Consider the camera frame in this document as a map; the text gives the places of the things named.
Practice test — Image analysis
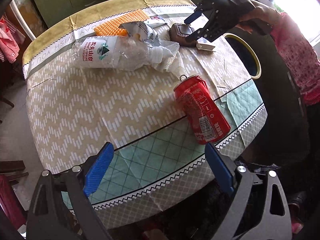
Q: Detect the patterned beige tablecloth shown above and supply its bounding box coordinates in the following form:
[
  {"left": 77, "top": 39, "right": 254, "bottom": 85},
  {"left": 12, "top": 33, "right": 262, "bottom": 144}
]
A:
[{"left": 22, "top": 0, "right": 268, "bottom": 230}]

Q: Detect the pink floral right sleeve forearm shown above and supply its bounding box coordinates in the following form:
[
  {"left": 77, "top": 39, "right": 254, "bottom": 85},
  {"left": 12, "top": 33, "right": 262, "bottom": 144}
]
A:
[{"left": 271, "top": 12, "right": 319, "bottom": 105}]

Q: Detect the crushed clear plastic bottle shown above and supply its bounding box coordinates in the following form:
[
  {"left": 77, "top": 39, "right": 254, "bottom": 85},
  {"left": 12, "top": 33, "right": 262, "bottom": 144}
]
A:
[{"left": 72, "top": 36, "right": 164, "bottom": 71}]

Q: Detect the brown plastic tray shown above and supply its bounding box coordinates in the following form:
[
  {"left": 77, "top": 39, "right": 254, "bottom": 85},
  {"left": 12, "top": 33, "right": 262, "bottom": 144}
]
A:
[{"left": 169, "top": 23, "right": 196, "bottom": 47}]

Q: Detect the white paper towel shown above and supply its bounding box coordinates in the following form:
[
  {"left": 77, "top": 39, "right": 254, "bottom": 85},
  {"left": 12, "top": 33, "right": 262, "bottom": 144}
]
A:
[{"left": 150, "top": 40, "right": 187, "bottom": 79}]

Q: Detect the blue bin with yellow rim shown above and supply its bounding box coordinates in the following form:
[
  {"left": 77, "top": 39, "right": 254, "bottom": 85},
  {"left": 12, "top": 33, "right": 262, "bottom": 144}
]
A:
[{"left": 223, "top": 33, "right": 261, "bottom": 80}]

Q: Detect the silver wrapper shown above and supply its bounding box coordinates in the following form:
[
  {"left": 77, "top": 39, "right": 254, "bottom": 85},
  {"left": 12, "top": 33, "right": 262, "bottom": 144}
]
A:
[{"left": 119, "top": 21, "right": 161, "bottom": 47}]

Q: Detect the red checkered hanging cloth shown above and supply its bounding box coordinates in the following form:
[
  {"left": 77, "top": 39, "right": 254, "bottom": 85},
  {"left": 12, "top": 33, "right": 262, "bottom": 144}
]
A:
[{"left": 0, "top": 14, "right": 25, "bottom": 63}]

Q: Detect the small white cardboard piece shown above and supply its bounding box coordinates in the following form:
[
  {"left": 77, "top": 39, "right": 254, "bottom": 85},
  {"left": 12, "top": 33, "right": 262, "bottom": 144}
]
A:
[{"left": 196, "top": 38, "right": 215, "bottom": 51}]

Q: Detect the red soda can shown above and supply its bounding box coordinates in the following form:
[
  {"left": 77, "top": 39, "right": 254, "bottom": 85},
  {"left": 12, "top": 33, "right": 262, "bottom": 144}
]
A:
[{"left": 174, "top": 75, "right": 231, "bottom": 145}]

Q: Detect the orange foam net sleeve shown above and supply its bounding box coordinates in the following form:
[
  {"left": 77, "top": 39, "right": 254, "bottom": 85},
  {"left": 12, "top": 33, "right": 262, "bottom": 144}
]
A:
[{"left": 94, "top": 9, "right": 149, "bottom": 36}]

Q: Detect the person's right hand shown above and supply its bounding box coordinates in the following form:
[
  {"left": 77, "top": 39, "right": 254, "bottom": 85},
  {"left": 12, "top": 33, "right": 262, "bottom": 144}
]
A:
[{"left": 236, "top": 0, "right": 281, "bottom": 34}]

